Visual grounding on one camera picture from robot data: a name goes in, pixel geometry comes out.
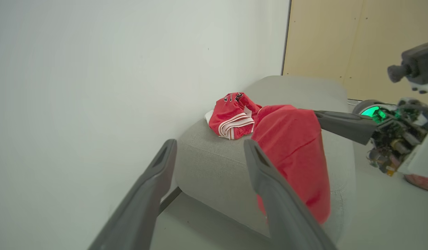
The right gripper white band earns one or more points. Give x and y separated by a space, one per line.
401 139

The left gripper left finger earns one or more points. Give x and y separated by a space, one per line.
144 205

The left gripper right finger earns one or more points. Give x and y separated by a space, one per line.
283 215

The red shorts with white trim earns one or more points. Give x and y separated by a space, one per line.
293 149

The red jersey with striped trim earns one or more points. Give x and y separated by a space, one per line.
231 114

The black baseboard strip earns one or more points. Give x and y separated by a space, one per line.
169 200

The grey fabric sofa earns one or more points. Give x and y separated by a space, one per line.
214 166

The light wooden panel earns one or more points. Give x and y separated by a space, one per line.
356 45

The reddish round object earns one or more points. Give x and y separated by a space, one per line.
424 182

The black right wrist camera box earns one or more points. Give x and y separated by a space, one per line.
418 64

